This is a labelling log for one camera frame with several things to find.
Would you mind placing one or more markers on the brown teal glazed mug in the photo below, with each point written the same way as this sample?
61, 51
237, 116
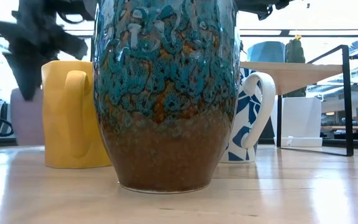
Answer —
166, 109

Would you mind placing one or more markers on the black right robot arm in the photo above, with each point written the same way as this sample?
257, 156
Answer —
256, 6

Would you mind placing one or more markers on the green cactus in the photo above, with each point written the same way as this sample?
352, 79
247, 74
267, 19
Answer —
295, 53

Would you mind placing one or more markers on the white mug blue pattern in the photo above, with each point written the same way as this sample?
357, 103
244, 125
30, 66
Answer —
244, 105

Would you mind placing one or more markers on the lilac mug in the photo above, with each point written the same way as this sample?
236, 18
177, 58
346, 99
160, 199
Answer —
26, 121

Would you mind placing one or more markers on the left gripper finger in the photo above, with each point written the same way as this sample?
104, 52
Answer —
71, 46
26, 74

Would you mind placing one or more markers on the orange mug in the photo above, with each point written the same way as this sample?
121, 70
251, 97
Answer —
61, 124

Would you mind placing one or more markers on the white hexagonal plant pot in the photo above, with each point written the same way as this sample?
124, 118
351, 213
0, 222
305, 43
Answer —
301, 118

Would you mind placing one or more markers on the wooden shelf riser black legs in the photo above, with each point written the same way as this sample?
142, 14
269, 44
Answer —
291, 76

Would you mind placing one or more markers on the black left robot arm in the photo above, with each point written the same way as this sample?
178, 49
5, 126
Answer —
73, 7

